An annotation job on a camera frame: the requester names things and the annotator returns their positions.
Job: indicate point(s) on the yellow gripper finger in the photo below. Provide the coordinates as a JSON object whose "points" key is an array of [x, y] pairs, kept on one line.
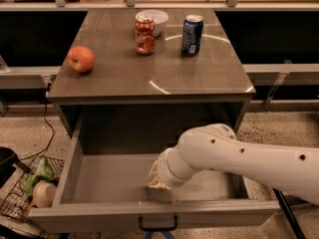
{"points": [[156, 177]]}

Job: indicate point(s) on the grey top drawer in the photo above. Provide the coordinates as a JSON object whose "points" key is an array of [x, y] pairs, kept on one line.
{"points": [[104, 185]]}

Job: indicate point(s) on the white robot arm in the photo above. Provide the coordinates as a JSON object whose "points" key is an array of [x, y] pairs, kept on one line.
{"points": [[290, 169]]}

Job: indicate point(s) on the grey drawer cabinet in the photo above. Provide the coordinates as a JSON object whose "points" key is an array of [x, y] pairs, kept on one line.
{"points": [[131, 103]]}

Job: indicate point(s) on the blue tape cross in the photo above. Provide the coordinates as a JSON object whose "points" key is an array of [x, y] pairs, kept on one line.
{"points": [[158, 235]]}

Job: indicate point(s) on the cream upturned cup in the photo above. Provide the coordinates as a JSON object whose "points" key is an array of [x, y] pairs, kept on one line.
{"points": [[43, 194]]}

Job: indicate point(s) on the green leafy vegetable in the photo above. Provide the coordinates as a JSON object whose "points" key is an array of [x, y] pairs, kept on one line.
{"points": [[44, 171]]}

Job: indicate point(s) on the black metal stand leg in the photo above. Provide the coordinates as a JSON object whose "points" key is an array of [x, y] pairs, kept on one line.
{"points": [[289, 215]]}

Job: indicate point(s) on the red apple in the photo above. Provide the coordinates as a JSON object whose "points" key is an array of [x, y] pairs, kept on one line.
{"points": [[81, 59]]}

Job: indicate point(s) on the red soda can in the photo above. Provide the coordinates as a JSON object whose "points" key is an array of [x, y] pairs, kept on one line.
{"points": [[144, 33]]}

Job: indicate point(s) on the blue soda can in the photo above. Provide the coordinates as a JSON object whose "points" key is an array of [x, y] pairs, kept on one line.
{"points": [[191, 34]]}

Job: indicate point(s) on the white bowl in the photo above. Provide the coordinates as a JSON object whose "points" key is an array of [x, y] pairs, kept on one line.
{"points": [[159, 17]]}

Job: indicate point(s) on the black wire basket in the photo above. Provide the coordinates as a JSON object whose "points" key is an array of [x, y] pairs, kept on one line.
{"points": [[16, 205]]}

